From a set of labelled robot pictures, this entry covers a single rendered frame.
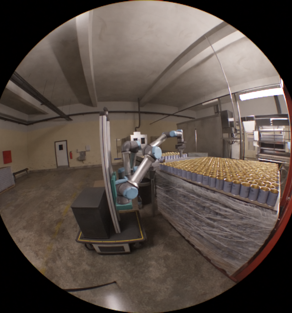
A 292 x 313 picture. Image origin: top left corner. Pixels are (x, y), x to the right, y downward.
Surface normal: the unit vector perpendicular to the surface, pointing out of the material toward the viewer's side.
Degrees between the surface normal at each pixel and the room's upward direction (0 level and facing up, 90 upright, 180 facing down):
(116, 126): 90
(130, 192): 96
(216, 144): 90
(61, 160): 90
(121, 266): 0
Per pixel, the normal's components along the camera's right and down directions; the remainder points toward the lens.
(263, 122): -0.93, 0.09
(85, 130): 0.36, 0.10
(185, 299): -0.05, -0.99
